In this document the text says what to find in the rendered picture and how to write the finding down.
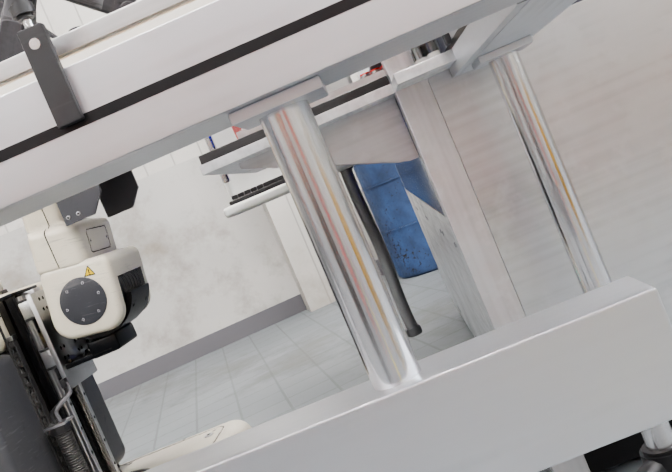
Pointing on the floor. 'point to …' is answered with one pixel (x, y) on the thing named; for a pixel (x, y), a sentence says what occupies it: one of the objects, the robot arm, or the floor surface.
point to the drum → (396, 219)
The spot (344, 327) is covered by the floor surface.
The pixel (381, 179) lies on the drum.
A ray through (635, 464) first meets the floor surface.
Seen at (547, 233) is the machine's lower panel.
